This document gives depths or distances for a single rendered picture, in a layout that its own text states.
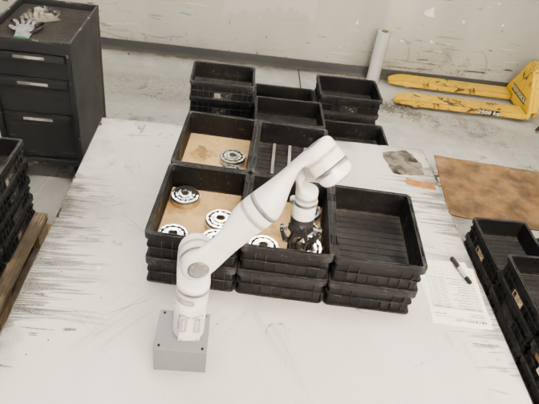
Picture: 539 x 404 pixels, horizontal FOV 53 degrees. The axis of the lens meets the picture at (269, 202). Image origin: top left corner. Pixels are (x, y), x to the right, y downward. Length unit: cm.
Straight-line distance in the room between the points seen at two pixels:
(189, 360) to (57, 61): 194
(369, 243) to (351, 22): 335
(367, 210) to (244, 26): 321
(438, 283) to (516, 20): 372
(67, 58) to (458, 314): 224
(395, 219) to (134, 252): 97
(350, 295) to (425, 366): 32
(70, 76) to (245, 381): 201
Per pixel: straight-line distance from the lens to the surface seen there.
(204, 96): 342
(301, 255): 169
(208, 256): 136
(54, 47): 307
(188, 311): 152
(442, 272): 215
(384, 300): 187
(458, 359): 189
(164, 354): 160
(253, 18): 499
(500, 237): 322
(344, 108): 347
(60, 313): 183
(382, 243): 197
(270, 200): 129
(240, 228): 132
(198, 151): 227
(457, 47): 539
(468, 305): 207
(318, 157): 126
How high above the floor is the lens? 207
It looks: 38 degrees down
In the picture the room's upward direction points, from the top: 9 degrees clockwise
